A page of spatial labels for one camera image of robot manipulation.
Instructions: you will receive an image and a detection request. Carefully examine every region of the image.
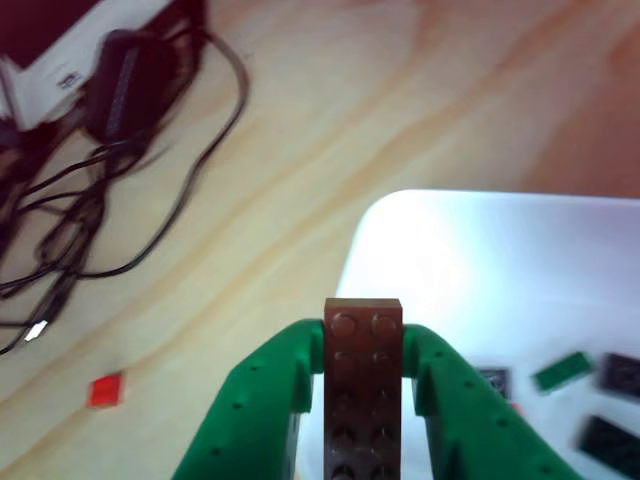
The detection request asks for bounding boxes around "black cable silver usb plug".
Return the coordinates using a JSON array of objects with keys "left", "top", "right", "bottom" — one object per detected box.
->
[{"left": 0, "top": 279, "right": 71, "bottom": 357}]

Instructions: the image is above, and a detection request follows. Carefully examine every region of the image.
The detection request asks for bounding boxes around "brown 2x6 lego brick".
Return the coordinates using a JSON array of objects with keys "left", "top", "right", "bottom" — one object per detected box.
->
[{"left": 322, "top": 297, "right": 405, "bottom": 480}]

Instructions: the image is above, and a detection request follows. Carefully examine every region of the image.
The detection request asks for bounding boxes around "tangled black cable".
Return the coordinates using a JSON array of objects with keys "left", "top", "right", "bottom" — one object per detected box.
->
[{"left": 0, "top": 139, "right": 171, "bottom": 301}]

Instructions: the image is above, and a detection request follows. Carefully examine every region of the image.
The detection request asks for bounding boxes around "white plastic bin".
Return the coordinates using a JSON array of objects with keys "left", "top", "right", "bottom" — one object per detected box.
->
[{"left": 333, "top": 188, "right": 640, "bottom": 480}]

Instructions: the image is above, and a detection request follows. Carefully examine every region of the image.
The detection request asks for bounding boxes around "red 2x2 lego brick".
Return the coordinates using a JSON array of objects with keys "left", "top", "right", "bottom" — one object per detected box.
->
[{"left": 87, "top": 370, "right": 127, "bottom": 410}]

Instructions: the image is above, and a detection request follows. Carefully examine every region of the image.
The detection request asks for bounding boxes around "black power adapter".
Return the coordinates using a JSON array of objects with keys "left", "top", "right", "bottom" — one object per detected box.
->
[{"left": 84, "top": 27, "right": 181, "bottom": 146}]

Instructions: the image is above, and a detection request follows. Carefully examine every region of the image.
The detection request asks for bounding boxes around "long black looping cable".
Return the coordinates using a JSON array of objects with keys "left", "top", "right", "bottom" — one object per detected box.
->
[{"left": 0, "top": 29, "right": 250, "bottom": 301}]

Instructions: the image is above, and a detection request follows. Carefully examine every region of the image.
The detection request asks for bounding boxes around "green narrow lego brick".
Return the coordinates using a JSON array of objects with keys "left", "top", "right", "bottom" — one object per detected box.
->
[{"left": 530, "top": 350, "right": 595, "bottom": 394}]

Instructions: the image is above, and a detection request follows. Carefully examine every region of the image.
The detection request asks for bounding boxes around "dark green 2x4 lego brick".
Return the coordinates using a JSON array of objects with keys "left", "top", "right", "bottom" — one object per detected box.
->
[{"left": 574, "top": 413, "right": 640, "bottom": 479}]

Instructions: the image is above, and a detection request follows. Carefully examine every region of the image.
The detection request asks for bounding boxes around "dark grey 2x6 lego brick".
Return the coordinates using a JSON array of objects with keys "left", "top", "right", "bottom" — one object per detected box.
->
[{"left": 597, "top": 351, "right": 640, "bottom": 396}]

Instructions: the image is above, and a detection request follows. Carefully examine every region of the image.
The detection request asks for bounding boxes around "white labelled device box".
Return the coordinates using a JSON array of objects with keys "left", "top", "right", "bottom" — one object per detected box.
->
[{"left": 0, "top": 0, "right": 176, "bottom": 132}]

